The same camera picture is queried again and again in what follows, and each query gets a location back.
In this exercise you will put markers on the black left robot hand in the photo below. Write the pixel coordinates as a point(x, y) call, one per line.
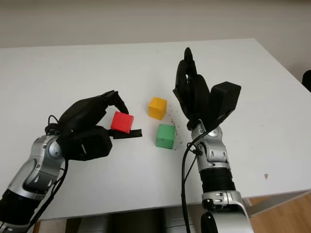
point(82, 112)

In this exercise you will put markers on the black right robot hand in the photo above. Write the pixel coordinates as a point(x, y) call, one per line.
point(194, 97)

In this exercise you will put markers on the yellow block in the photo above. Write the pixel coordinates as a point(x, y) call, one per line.
point(156, 108)

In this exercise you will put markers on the red block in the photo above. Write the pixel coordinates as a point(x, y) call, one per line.
point(121, 122)

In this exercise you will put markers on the green block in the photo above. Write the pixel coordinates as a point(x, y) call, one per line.
point(165, 137)

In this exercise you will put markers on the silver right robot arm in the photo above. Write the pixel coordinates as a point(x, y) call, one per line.
point(216, 155)

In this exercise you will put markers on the black tape strip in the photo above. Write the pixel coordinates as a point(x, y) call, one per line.
point(136, 134)

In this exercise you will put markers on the black chair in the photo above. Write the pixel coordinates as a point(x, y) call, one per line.
point(307, 81)

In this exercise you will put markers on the grey robot lower body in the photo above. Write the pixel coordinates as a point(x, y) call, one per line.
point(175, 223)

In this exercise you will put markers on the grey table leg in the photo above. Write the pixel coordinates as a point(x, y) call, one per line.
point(274, 202)

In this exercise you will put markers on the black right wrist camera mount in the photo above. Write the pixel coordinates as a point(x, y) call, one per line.
point(226, 99)

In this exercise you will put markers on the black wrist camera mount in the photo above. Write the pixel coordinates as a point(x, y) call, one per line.
point(94, 145)
point(226, 99)

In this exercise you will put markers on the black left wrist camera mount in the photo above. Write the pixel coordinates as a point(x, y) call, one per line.
point(94, 145)

